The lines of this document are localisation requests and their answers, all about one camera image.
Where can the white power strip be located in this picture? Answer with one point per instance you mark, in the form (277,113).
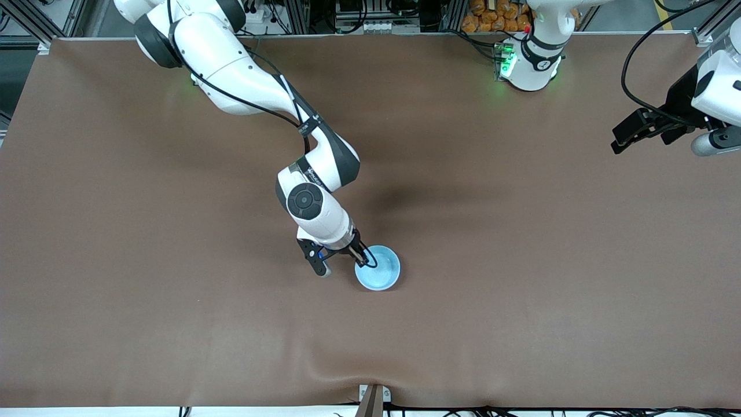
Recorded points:
(256,17)

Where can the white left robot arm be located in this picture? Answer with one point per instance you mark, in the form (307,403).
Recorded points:
(529,69)

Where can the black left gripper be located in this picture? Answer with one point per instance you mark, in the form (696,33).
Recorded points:
(678,102)

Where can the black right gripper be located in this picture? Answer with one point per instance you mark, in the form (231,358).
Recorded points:
(352,246)

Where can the brown table mat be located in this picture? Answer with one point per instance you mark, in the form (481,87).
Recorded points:
(173,231)

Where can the orange objects pile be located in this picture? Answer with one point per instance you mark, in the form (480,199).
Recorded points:
(492,20)

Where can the blue bowl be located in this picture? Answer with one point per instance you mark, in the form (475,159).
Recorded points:
(385,275)

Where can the aluminium frame profile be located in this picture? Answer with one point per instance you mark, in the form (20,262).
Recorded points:
(701,37)
(40,43)

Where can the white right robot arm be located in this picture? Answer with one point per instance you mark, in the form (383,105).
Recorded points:
(231,63)

